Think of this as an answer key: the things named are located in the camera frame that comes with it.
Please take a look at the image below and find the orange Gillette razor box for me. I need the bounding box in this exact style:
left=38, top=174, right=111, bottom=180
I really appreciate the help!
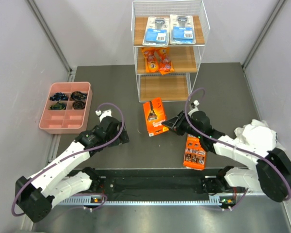
left=143, top=98, right=169, bottom=137

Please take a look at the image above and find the dark coiled item lower tray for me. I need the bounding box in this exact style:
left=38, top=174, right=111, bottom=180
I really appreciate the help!
left=72, top=100, right=86, bottom=110

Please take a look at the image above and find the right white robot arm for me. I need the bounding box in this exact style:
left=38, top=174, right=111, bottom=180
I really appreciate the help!
left=162, top=101, right=291, bottom=202

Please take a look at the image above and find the blue razor blister pack two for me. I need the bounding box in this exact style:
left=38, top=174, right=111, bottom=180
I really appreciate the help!
left=170, top=15, right=196, bottom=45

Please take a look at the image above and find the blue razor blister pack one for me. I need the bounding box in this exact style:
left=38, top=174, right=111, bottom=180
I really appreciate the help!
left=142, top=17, right=170, bottom=47

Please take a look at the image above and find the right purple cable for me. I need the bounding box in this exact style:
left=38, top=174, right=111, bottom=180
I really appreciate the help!
left=185, top=87, right=291, bottom=211

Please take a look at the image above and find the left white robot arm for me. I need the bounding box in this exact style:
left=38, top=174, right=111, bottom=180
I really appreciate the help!
left=11, top=110, right=129, bottom=223

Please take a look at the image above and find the dark coiled item tray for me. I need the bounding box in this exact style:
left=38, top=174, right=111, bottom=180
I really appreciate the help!
left=72, top=100, right=86, bottom=110
left=70, top=91, right=88, bottom=101

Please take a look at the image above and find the dark coiled item upper tray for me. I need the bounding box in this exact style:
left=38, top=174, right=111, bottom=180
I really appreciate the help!
left=70, top=91, right=88, bottom=101

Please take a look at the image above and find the purple cable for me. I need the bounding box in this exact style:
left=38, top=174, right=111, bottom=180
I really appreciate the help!
left=11, top=102, right=125, bottom=216
left=185, top=87, right=291, bottom=211

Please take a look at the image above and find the pink divided plastic tray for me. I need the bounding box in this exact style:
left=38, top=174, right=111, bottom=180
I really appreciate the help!
left=39, top=82, right=93, bottom=134

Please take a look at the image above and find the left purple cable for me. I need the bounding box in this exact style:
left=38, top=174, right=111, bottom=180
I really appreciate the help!
left=11, top=102, right=125, bottom=216

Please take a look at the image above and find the white crumpled cloth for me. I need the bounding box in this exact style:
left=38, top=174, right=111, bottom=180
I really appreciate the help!
left=234, top=119, right=286, bottom=151

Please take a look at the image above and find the blue black item in tray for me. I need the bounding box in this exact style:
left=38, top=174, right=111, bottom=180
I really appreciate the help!
left=49, top=92, right=68, bottom=101

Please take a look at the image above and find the green black item in tray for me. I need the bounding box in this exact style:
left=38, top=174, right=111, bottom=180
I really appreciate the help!
left=48, top=102, right=66, bottom=110

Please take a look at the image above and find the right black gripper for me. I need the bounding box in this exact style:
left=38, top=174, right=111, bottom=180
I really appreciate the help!
left=162, top=110, right=202, bottom=139

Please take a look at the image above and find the orange razor pouch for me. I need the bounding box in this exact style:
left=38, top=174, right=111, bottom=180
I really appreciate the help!
left=156, top=47, right=175, bottom=75
left=141, top=47, right=159, bottom=73

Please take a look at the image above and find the white wire wooden shelf rack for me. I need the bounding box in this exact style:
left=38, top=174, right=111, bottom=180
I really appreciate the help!
left=131, top=0, right=210, bottom=102

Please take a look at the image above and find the orange cartridge box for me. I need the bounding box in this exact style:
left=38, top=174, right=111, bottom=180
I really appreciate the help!
left=183, top=134, right=207, bottom=170

